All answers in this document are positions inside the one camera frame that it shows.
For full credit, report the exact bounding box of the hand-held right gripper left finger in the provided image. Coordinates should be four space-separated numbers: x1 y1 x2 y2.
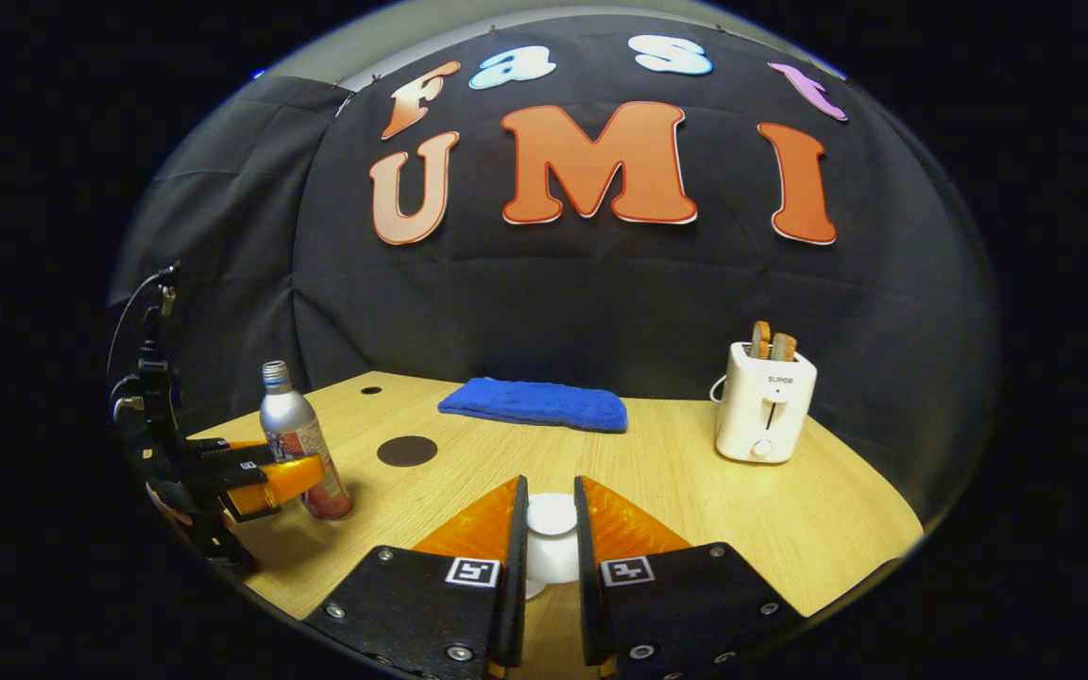
303 475 531 680

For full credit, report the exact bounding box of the black backdrop cloth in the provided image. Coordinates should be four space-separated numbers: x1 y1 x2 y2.
108 14 1003 530

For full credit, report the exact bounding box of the silver water bottle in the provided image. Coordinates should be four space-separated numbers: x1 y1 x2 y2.
259 360 355 522

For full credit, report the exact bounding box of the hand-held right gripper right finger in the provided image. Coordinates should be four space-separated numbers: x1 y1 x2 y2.
574 475 805 680

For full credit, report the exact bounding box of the blue towel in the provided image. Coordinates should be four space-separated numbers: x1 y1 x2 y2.
437 377 630 434

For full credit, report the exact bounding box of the white toaster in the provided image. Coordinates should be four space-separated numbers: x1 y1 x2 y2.
714 342 819 465

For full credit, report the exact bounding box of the dark round coaster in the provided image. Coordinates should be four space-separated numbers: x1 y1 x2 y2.
376 434 439 468

